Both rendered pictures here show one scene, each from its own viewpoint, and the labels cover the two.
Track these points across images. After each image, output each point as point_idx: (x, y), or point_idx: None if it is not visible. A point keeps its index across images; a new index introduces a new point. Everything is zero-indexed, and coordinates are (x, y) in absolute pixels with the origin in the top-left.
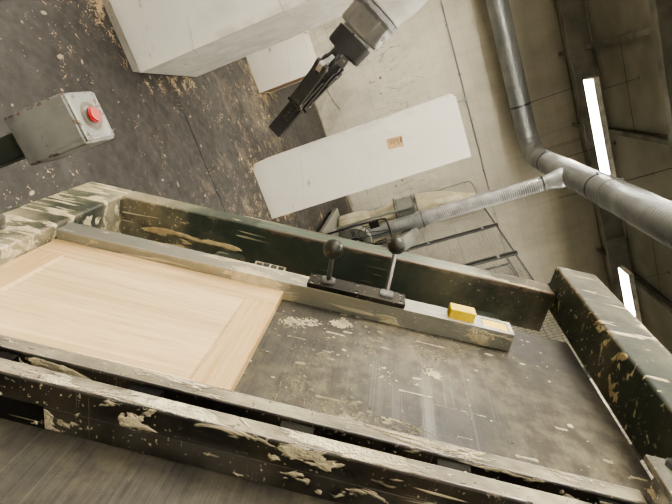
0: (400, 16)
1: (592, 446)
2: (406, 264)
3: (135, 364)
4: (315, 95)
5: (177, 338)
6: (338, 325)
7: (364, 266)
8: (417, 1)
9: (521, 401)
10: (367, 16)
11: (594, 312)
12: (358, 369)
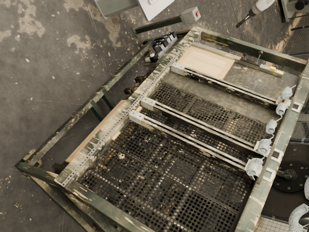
0: (263, 9)
1: None
2: (268, 53)
3: (208, 73)
4: None
5: (214, 69)
6: (244, 68)
7: (257, 52)
8: (266, 7)
9: (275, 87)
10: (255, 10)
11: (303, 72)
12: (245, 78)
